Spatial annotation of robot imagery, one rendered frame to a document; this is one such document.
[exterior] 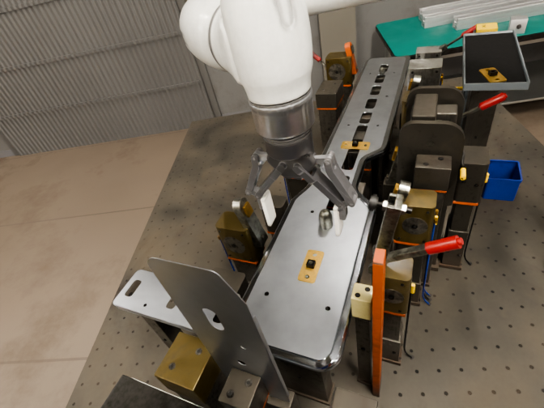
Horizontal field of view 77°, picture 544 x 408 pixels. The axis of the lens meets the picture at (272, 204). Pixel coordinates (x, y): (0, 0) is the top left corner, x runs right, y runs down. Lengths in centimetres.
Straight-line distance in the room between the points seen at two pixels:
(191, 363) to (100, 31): 333
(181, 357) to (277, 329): 18
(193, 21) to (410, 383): 87
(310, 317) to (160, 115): 334
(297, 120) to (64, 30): 347
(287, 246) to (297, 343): 23
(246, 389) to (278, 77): 43
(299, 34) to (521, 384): 87
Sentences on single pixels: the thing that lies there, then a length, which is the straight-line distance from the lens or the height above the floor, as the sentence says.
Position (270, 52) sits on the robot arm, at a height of 147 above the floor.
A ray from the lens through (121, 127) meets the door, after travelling 407.
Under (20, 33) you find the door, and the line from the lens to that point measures 408.
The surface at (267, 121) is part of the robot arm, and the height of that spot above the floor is 138.
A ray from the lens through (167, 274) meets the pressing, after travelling 40.
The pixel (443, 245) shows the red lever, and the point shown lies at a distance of 61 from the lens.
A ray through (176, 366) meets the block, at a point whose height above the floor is 106.
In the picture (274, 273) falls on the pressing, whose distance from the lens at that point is 75.
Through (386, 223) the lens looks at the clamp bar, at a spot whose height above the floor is 118.
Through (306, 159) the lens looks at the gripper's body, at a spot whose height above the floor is 129.
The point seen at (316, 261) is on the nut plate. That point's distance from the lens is 75.
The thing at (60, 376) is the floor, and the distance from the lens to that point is 226.
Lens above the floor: 159
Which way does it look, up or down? 41 degrees down
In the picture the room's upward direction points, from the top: 15 degrees counter-clockwise
